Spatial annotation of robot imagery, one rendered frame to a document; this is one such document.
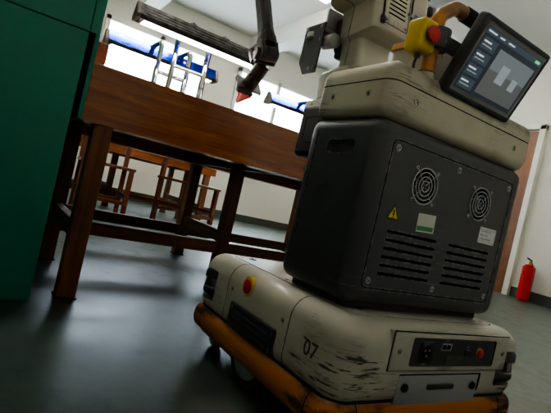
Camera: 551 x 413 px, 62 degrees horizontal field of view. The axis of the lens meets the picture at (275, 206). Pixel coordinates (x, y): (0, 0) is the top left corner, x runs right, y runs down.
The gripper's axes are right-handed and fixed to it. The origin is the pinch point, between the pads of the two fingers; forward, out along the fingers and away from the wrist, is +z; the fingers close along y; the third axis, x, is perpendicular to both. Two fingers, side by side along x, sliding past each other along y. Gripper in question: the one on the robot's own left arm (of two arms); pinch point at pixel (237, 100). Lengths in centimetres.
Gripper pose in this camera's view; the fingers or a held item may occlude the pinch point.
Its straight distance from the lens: 188.6
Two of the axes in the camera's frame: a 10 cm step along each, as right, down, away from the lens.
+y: -8.2, -1.7, -5.4
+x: 1.8, 8.3, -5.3
